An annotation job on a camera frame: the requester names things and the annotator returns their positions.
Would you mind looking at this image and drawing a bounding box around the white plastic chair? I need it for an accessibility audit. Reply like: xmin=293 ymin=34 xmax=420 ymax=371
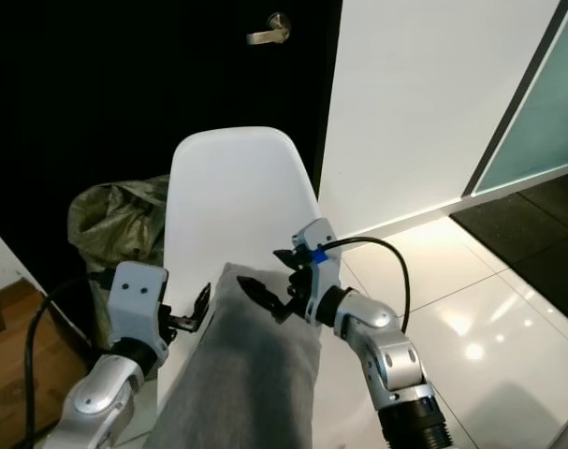
xmin=164 ymin=127 xmax=392 ymax=449

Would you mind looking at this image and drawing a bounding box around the green woven sack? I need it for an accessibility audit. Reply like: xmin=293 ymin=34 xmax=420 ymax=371
xmin=66 ymin=175 xmax=172 ymax=355

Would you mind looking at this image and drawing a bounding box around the black door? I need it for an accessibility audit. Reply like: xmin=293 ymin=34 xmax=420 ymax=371
xmin=0 ymin=0 xmax=343 ymax=310

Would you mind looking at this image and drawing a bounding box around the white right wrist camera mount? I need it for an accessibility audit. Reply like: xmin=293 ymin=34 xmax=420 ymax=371
xmin=293 ymin=218 xmax=342 ymax=324

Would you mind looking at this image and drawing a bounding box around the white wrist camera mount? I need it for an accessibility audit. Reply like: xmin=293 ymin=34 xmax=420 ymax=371
xmin=110 ymin=262 xmax=170 ymax=352
xmin=293 ymin=218 xmax=342 ymax=324

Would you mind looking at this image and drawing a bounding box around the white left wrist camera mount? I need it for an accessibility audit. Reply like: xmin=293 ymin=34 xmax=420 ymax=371
xmin=110 ymin=262 xmax=170 ymax=352

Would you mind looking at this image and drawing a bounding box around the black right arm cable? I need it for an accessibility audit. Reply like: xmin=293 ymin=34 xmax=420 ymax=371
xmin=326 ymin=237 xmax=411 ymax=333

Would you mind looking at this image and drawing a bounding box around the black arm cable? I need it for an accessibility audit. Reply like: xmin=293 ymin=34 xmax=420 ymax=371
xmin=24 ymin=271 xmax=116 ymax=449
xmin=326 ymin=237 xmax=411 ymax=333

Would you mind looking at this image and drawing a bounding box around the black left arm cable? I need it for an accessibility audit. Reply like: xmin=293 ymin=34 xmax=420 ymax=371
xmin=24 ymin=271 xmax=116 ymax=449

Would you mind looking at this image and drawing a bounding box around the silver lever door handle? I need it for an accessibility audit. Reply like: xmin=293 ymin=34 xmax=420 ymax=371
xmin=246 ymin=12 xmax=292 ymax=47

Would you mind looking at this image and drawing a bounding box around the frosted glass panel dark frame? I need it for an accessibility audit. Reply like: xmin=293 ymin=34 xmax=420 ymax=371
xmin=461 ymin=0 xmax=568 ymax=198

